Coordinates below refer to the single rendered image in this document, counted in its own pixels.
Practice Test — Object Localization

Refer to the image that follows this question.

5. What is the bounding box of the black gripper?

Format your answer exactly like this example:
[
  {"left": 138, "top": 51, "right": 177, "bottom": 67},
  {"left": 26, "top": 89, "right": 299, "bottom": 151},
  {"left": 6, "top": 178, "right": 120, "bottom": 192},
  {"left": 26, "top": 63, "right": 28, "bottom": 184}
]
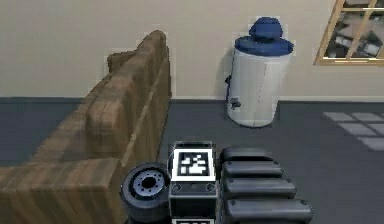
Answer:
[{"left": 119, "top": 162, "right": 172, "bottom": 224}]

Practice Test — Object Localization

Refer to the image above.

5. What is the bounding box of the wooden framed window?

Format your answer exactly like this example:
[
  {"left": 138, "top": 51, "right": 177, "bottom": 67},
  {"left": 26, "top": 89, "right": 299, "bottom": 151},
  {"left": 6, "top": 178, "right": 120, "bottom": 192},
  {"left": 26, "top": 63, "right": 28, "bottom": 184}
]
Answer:
[{"left": 313, "top": 0, "right": 384, "bottom": 67}]

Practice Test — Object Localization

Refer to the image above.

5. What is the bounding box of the white bin with blue lid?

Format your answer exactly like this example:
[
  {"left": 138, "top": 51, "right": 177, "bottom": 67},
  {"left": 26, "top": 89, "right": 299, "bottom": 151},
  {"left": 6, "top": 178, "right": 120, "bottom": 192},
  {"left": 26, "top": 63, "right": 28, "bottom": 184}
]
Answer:
[{"left": 224, "top": 16, "right": 295, "bottom": 129}]

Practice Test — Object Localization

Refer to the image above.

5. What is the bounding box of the brown sofa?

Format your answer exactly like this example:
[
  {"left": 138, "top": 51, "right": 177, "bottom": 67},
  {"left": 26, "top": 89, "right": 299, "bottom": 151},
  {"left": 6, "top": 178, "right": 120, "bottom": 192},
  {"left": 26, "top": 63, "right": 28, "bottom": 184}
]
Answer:
[{"left": 0, "top": 30, "right": 173, "bottom": 224}]

